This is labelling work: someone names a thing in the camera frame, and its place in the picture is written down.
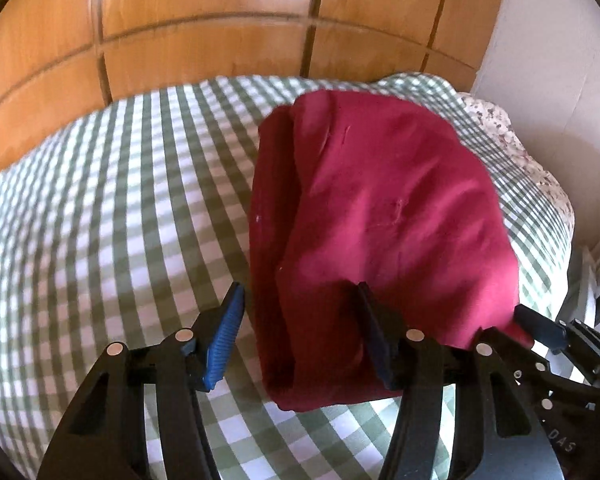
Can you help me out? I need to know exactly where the green white checkered bed sheet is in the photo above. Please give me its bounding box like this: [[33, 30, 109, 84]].
[[0, 73, 572, 479]]

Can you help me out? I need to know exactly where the floral quilt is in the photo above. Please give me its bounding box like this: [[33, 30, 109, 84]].
[[460, 92, 576, 240]]

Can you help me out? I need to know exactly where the dark red cloth garment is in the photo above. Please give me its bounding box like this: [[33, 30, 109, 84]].
[[249, 90, 531, 412]]

